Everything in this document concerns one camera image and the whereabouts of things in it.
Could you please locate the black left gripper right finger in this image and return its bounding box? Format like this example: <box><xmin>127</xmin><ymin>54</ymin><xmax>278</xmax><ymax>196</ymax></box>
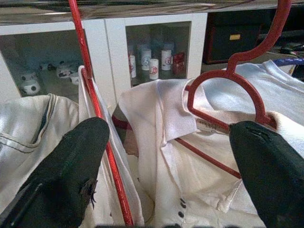
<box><xmin>228</xmin><ymin>120</ymin><xmax>304</xmax><ymax>228</ymax></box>

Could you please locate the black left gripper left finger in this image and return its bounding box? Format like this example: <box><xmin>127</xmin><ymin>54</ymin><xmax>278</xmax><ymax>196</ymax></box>
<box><xmin>0</xmin><ymin>116</ymin><xmax>110</xmax><ymax>228</ymax></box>

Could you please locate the red plastic clothes hanger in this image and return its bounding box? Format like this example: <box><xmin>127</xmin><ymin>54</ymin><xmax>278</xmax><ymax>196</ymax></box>
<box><xmin>68</xmin><ymin>0</ymin><xmax>135</xmax><ymax>227</ymax></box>
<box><xmin>111</xmin><ymin>0</ymin><xmax>293</xmax><ymax>180</ymax></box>

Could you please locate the purple clothes hanger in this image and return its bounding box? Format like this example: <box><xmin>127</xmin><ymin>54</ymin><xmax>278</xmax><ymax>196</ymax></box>
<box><xmin>273</xmin><ymin>56</ymin><xmax>304</xmax><ymax>68</ymax></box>

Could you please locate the white T-shirt with small prints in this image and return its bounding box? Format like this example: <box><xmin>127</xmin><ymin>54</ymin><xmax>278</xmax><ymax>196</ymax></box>
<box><xmin>0</xmin><ymin>66</ymin><xmax>145</xmax><ymax>228</ymax></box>

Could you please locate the white polo shirt check trim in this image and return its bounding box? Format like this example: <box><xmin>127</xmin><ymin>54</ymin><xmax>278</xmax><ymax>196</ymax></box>
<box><xmin>111</xmin><ymin>78</ymin><xmax>304</xmax><ymax>228</ymax></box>

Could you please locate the black and white ceramic cup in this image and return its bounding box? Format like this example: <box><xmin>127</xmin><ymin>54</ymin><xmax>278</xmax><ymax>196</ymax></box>
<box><xmin>56</xmin><ymin>64</ymin><xmax>72</xmax><ymax>78</ymax></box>
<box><xmin>20</xmin><ymin>72</ymin><xmax>38</xmax><ymax>81</ymax></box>
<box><xmin>20</xmin><ymin>80</ymin><xmax>41</xmax><ymax>95</ymax></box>

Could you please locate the white shirt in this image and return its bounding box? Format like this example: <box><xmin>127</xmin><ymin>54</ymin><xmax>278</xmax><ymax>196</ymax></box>
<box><xmin>223</xmin><ymin>59</ymin><xmax>304</xmax><ymax>119</ymax></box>

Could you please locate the white can with logo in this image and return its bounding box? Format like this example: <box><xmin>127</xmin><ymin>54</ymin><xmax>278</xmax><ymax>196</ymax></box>
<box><xmin>129</xmin><ymin>55</ymin><xmax>137</xmax><ymax>78</ymax></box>
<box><xmin>149</xmin><ymin>58</ymin><xmax>159</xmax><ymax>80</ymax></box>
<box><xmin>161</xmin><ymin>49</ymin><xmax>172</xmax><ymax>71</ymax></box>
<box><xmin>141</xmin><ymin>48</ymin><xmax>152</xmax><ymax>71</ymax></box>

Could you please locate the white glass door cabinet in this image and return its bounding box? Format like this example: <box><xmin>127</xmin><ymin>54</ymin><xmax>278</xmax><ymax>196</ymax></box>
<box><xmin>0</xmin><ymin>13</ymin><xmax>209</xmax><ymax>114</ymax></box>

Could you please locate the red box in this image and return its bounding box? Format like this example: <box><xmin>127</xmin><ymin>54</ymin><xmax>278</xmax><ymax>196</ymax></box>
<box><xmin>172</xmin><ymin>52</ymin><xmax>186</xmax><ymax>74</ymax></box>

